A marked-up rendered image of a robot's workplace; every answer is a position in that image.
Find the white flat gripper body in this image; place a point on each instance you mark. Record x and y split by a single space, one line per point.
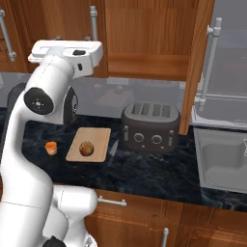
87 48

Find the open wooden wall cabinet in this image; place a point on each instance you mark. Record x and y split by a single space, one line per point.
148 38

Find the dark grey four-slot toaster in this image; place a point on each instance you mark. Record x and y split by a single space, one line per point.
150 128

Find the small orange cup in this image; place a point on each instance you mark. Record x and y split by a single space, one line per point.
50 148

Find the light wooden cutting board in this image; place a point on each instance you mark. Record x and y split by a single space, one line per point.
96 138

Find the grey kitchen knife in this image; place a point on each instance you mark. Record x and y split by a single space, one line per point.
113 152

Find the wooden drawer front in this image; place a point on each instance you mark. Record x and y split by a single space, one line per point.
144 205

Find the brown round food item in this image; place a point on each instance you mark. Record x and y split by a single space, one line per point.
86 149

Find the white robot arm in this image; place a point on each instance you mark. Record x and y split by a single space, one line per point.
22 180

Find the grey steel sink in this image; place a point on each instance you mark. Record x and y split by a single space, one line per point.
222 160

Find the open wooden cabinet door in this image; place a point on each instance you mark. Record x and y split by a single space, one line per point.
197 64

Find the closed wooden cabinet door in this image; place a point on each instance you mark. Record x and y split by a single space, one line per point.
16 25
67 19

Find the wooden base cupboard door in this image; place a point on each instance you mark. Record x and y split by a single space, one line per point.
215 228
128 233

